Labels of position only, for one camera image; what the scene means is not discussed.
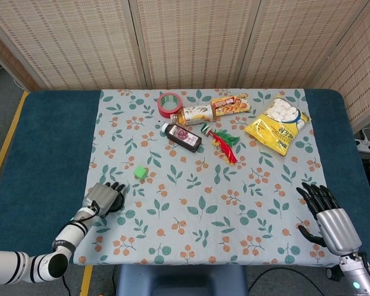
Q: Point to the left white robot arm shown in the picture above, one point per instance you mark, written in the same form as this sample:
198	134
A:
71	231

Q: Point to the green cube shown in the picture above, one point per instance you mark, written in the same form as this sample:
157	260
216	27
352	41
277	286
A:
140	172

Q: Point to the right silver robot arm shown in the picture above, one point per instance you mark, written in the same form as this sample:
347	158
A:
357	274

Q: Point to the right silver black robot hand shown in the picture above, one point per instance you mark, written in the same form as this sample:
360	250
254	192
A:
337	231

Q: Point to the black caster wheel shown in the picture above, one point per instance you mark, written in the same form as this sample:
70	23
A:
334	273

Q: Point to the red tape roll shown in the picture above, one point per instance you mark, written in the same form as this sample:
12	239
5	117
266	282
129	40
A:
166	113

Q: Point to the bamboo folding screen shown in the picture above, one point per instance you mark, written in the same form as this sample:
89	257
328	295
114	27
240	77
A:
188	46

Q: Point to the yellow tea bottle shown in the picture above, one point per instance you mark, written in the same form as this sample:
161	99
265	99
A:
197	114

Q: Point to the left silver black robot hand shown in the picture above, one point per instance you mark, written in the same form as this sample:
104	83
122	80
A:
100	197

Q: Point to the floral tablecloth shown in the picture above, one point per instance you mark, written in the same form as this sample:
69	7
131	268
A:
203	216

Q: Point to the black round puck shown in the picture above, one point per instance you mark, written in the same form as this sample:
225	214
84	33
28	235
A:
118	205

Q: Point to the dark grape juice bottle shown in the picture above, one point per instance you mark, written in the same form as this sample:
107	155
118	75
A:
183	137

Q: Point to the orange snack box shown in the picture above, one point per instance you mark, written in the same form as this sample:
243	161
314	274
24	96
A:
231	105

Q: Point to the yellow marshmallow bag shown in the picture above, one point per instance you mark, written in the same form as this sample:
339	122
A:
277	129

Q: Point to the red green feather shuttlecock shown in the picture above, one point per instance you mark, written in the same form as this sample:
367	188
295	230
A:
225	145

